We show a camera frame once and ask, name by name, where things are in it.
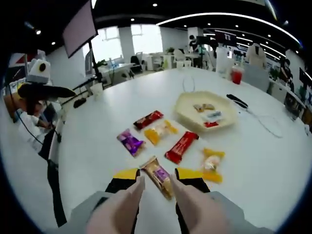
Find cream hexagonal container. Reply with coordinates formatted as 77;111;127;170
174;90;238;134

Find purple snack packet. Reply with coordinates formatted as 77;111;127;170
117;128;147;158

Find small yellow cake packet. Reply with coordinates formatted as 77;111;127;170
201;148;226;184

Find dark red chocolate bar packet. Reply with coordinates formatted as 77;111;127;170
133;110;164;130

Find dark hanging display screen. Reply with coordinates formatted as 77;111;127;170
214;29;237;47

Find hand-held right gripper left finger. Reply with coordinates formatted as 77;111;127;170
70;167;141;234

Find black office chair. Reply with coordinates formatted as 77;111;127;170
130;55;143;74

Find thin white wire loop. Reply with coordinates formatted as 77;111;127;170
182;75;195;93

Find long white ceiling light strip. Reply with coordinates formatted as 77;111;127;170
156;12;300;41

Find red drink cup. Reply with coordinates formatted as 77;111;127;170
231;67;245;85

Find light grey cabinet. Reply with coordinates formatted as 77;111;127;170
243;65;271;93

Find large screen on black stand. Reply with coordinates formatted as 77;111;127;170
61;0;103;85

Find pink food tongs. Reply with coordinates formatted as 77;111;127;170
85;174;233;234

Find translucent white plastic bag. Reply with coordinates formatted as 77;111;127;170
215;47;235;79

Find brown biscuit packet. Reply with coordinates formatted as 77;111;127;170
139;156;175;201

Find bright red wafer bar packet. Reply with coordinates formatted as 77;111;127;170
165;131;199;163

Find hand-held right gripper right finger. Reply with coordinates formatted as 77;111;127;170
175;167;246;234

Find beige coat mannequin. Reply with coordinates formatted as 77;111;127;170
246;43;268;68

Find white paper cup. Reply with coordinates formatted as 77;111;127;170
90;82;104;100
175;60;192;69

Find clear bag of black food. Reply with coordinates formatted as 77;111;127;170
201;110;224;122

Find person's left hand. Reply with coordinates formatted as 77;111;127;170
23;98;47;116

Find large yellow cake packet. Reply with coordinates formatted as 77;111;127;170
143;119;179;146

